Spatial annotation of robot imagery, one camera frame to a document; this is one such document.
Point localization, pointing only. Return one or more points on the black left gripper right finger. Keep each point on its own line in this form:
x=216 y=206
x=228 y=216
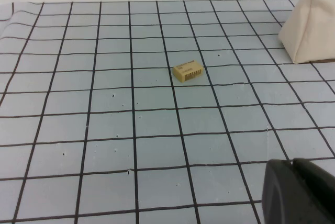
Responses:
x=323 y=195

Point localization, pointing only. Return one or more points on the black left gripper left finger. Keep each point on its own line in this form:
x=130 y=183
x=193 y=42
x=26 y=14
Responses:
x=282 y=197

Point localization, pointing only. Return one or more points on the yellow rectangular eraser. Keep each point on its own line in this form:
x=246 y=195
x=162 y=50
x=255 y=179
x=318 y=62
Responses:
x=187 y=70

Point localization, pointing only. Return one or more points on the beige fabric pencil case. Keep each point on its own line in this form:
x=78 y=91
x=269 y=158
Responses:
x=311 y=27

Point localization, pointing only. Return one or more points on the light blue grid mat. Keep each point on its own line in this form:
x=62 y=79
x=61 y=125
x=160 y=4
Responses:
x=104 y=129

